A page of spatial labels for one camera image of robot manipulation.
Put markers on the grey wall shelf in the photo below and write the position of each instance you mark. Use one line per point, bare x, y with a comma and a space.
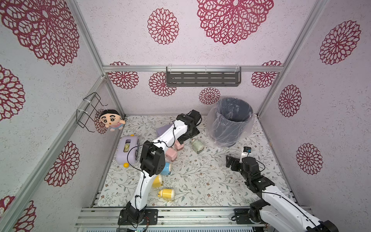
202, 79

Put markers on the purple tissue box holder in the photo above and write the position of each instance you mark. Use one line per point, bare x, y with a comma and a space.
127, 152

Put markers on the green pencil sharpener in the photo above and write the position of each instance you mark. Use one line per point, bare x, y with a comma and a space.
197, 146

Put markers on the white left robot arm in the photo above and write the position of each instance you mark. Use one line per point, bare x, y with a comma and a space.
152, 159

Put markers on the pink pencil sharpener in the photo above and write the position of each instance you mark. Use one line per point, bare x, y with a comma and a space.
178, 146
171, 154

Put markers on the Shin-chan plush doll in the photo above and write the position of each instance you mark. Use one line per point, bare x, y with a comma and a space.
112, 120

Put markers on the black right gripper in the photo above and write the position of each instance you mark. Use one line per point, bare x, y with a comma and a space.
235, 165

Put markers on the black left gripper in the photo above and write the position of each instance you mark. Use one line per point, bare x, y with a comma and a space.
182, 139

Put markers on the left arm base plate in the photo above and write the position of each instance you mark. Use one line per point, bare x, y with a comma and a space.
133, 217

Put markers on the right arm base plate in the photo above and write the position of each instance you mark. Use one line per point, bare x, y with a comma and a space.
246, 216

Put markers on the black wire wall basket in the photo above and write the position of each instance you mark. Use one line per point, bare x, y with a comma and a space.
83, 116

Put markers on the grey trash bin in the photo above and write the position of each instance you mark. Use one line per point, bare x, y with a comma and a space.
232, 120

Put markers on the purple pencil case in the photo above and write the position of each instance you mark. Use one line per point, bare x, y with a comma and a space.
163, 129

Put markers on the yellow pencil sharpener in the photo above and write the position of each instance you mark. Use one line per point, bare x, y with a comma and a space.
166, 194
158, 182

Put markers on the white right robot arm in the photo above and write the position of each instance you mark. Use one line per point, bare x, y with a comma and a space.
274, 207

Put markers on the blue pencil sharpener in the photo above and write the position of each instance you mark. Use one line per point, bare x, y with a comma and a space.
167, 169

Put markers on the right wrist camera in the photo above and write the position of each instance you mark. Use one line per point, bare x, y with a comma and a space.
246, 150

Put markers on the clear plastic bin liner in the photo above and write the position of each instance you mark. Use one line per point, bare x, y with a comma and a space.
229, 124

